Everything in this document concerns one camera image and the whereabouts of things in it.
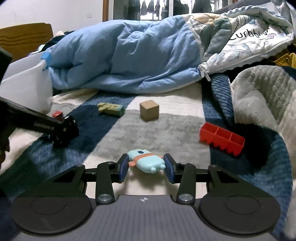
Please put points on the dark cloth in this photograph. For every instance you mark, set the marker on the dark cloth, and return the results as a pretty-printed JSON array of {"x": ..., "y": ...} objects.
[{"x": 55, "y": 38}]

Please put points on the olive toy tank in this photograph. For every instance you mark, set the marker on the olive toy tank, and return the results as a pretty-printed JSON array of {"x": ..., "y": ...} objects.
[{"x": 109, "y": 108}]

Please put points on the white leaf printed quilt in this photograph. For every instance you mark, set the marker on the white leaf printed quilt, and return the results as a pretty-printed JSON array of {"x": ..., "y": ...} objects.
[{"x": 242, "y": 34}]

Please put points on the red plastic toy block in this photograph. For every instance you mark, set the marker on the red plastic toy block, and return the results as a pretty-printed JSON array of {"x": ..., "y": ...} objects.
[{"x": 222, "y": 139}]

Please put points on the glass door with wooden frame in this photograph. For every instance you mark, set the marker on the glass door with wooden frame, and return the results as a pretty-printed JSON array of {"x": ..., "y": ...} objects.
[{"x": 161, "y": 9}]

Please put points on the light blue toy figure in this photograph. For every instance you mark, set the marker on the light blue toy figure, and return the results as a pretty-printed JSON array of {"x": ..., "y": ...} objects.
[{"x": 145, "y": 161}]

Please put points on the white plastic container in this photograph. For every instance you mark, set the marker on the white plastic container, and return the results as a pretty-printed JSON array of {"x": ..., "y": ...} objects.
[{"x": 27, "y": 85}]

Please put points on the blue grey checked blanket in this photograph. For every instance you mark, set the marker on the blue grey checked blanket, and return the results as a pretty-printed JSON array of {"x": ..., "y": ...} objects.
[{"x": 161, "y": 134}]

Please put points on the light blue duvet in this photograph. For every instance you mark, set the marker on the light blue duvet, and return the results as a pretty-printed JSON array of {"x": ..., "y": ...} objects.
[{"x": 124, "y": 55}]

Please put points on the brown wooden headboard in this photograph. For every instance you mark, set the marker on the brown wooden headboard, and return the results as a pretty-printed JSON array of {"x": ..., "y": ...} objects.
[{"x": 25, "y": 38}]

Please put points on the small red cube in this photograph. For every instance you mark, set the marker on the small red cube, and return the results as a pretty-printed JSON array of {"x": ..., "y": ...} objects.
[{"x": 57, "y": 115}]

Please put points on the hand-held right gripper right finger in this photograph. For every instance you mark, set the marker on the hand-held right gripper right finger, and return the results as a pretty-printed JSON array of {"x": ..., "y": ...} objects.
[{"x": 168, "y": 170}]

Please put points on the mustard knitted cloth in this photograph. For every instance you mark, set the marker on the mustard knitted cloth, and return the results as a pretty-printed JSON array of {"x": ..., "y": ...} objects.
[{"x": 285, "y": 59}]

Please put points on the small wooden cube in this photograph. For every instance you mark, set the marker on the small wooden cube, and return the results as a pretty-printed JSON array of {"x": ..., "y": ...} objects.
[{"x": 149, "y": 110}]

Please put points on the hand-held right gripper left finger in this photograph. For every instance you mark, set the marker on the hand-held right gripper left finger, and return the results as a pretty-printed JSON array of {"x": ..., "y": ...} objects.
[{"x": 123, "y": 169}]

